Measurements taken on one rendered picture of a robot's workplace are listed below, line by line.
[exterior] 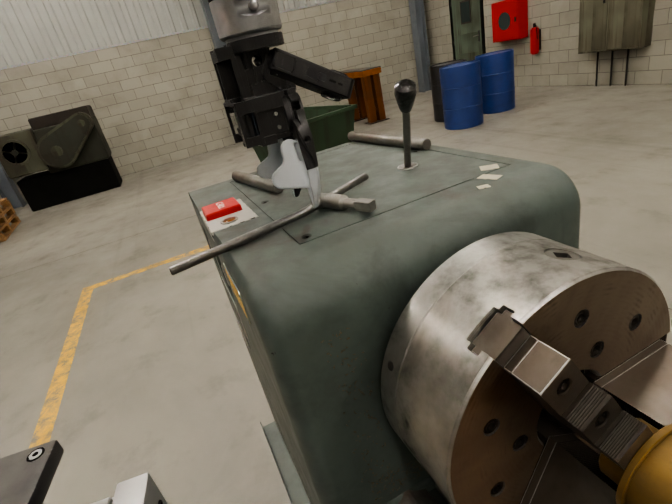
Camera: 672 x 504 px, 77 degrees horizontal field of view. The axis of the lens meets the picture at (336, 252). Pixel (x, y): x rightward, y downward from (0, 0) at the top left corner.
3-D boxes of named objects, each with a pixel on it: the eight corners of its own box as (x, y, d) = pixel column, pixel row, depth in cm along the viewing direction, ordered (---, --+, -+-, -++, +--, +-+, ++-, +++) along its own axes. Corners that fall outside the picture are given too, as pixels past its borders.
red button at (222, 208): (204, 217, 75) (200, 206, 74) (236, 206, 76) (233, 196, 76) (209, 226, 70) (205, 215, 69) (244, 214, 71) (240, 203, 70)
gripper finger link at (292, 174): (282, 219, 55) (258, 150, 53) (323, 204, 56) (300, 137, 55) (288, 218, 52) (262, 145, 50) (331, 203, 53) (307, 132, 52)
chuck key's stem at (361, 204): (379, 209, 58) (321, 203, 65) (376, 195, 57) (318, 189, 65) (369, 216, 56) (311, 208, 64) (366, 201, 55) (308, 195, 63)
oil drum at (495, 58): (470, 113, 723) (466, 58, 685) (497, 104, 739) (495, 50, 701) (494, 115, 671) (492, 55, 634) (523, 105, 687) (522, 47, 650)
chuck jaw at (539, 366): (520, 398, 45) (466, 347, 39) (550, 362, 45) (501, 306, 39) (623, 478, 35) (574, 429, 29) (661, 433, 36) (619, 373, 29)
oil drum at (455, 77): (436, 128, 672) (430, 70, 635) (467, 119, 688) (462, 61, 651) (460, 131, 621) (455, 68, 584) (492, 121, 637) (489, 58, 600)
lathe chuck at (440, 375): (388, 503, 51) (404, 261, 40) (570, 426, 63) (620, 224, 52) (433, 576, 43) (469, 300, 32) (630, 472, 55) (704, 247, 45)
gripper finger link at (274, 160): (260, 196, 63) (247, 139, 57) (297, 184, 65) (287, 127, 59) (267, 206, 61) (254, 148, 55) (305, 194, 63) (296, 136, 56)
